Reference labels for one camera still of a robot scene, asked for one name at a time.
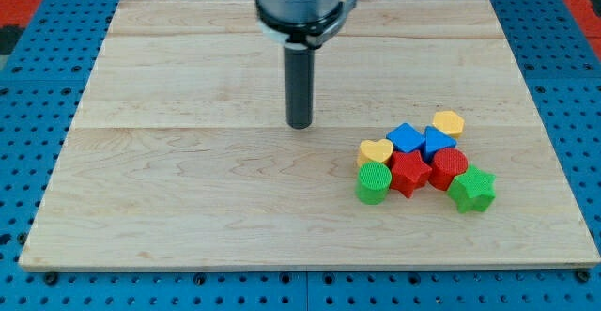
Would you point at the yellow hexagon block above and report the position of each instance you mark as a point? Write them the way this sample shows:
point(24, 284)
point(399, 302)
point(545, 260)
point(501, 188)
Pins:
point(449, 122)

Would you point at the red cylinder block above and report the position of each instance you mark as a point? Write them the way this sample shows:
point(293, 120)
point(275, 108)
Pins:
point(446, 164)

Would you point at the light wooden board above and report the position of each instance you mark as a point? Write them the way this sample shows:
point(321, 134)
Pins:
point(179, 159)

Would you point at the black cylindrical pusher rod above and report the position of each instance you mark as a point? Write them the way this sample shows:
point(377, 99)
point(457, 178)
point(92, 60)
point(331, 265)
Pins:
point(299, 87)

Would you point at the green star block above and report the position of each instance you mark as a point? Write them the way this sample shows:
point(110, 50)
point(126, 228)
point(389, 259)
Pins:
point(473, 190)

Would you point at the green cylinder block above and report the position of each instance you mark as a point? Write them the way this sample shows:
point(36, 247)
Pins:
point(373, 183)

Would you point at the red star block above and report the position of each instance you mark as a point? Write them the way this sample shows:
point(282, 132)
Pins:
point(409, 172)

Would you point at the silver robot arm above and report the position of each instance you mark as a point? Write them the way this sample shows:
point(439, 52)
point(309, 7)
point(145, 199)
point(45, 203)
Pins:
point(301, 27)

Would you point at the blue cube block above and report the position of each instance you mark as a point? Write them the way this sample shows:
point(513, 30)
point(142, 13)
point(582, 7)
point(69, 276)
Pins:
point(406, 138)

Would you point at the yellow heart block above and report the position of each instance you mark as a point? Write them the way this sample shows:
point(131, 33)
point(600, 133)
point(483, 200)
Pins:
point(379, 151)

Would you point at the blue triangle block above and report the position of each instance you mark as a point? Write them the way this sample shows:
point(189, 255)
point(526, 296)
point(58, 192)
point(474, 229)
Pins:
point(435, 140)

